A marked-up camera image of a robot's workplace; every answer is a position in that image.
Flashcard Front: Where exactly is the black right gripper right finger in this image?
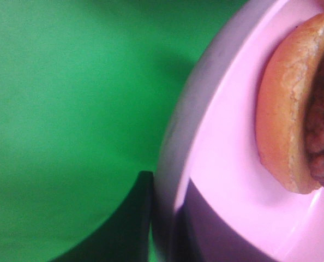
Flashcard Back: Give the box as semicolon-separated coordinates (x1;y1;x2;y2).
172;181;275;261

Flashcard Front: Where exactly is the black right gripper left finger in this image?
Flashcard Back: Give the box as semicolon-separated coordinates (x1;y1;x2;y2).
53;171;153;261

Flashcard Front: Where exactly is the pink round plate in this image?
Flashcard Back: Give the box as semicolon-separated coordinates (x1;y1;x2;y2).
153;1;324;261

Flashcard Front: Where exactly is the burger with lettuce and cheese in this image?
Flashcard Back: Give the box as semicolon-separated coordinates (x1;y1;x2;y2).
255;12;324;194

